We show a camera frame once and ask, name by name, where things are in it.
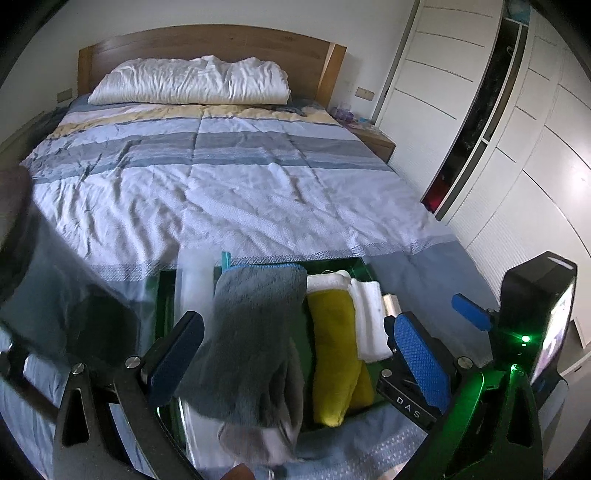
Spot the dark grey towel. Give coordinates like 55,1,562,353
175,264,309,428

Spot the clear zip bag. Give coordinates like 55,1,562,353
178,249,232,333

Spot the wooden headboard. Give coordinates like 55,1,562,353
78,27,347,112

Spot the small clutter on nightstand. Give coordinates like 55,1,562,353
335,105,375,132

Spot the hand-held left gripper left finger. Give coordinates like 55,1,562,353
52,311,206,480

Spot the yellow towel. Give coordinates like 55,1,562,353
307,272,376,428

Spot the grey glass jar with handle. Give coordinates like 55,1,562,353
0,164,153,416

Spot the green tray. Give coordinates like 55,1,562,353
154,257,393,446

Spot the wooden nightstand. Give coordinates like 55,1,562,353
348,124,397,163

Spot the white wardrobe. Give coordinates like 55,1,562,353
374,0,591,384

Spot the white pillow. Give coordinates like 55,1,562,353
88,55,291,106

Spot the striped duvet bed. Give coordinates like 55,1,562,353
0,92,469,480

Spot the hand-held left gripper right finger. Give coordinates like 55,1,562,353
394,312,544,480

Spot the white towel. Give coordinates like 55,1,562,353
348,277,393,363

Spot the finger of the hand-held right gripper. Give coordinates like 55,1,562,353
376,300,439,431
451,293,494,332

